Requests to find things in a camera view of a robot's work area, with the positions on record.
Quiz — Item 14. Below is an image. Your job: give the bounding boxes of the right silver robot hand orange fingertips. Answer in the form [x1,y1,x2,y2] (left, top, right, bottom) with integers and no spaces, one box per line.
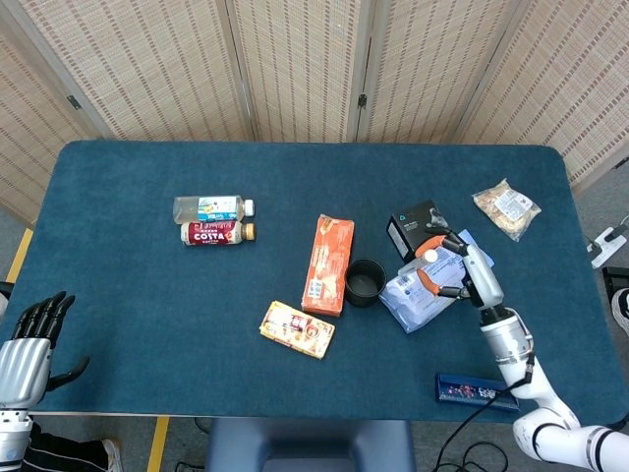
[415,226,506,310]

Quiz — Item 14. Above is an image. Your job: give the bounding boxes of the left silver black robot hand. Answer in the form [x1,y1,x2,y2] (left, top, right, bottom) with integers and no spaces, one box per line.
[0,290,91,409]

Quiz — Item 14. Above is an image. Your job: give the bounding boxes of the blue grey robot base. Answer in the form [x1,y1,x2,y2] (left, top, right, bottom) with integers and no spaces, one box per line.
[204,417,417,472]

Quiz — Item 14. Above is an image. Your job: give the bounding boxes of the black cup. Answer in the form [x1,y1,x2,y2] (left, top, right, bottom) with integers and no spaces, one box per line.
[344,259,388,310]

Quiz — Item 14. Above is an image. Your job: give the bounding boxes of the white blue wipes pack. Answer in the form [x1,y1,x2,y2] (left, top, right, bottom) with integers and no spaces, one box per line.
[378,229,495,334]

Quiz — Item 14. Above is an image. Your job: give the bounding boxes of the clear snack bag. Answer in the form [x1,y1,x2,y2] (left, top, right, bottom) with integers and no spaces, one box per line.
[471,177,543,243]

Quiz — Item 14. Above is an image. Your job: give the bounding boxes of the black product box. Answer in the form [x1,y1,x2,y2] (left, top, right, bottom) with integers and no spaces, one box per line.
[385,199,454,265]

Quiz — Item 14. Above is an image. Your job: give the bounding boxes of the black trousers with stripes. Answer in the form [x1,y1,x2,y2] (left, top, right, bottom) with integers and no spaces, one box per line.
[24,422,123,472]

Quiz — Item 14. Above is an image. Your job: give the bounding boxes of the dark blue long box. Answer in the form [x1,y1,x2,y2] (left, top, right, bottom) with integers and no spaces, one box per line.
[434,372,522,413]

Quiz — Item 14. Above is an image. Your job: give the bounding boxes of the white floor device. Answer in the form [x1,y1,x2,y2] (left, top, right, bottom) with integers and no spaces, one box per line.
[586,213,629,269]

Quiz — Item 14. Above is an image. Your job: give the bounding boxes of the black white shoe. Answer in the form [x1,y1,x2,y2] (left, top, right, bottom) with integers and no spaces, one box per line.
[601,266,629,340]

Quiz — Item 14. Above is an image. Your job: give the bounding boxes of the blue felt table mat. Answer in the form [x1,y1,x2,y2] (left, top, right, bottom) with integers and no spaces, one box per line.
[9,141,621,425]

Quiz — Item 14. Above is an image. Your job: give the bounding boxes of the orange snack box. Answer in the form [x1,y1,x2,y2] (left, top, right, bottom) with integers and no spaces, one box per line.
[300,213,356,319]

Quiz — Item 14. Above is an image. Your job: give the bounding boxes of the yellow snack box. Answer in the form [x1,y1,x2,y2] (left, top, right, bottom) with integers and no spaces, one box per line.
[258,300,336,361]

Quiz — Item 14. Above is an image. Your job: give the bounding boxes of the woven folding screen panel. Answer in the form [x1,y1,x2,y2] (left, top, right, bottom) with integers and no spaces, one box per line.
[454,0,629,193]
[228,0,368,144]
[356,0,517,145]
[19,0,255,143]
[0,9,107,225]

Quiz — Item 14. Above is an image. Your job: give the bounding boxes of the red Costa coffee bottle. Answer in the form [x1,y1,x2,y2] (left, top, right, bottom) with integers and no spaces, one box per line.
[180,220,257,247]

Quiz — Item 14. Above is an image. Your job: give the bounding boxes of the clear water bottle white cap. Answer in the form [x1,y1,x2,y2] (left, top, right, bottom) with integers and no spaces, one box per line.
[172,195,257,225]

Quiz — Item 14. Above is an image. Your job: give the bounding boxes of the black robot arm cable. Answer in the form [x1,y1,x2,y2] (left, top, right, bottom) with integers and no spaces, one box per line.
[434,351,537,472]

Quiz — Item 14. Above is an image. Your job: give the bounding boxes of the black floor cable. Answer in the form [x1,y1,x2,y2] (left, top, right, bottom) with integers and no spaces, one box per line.
[429,441,510,472]

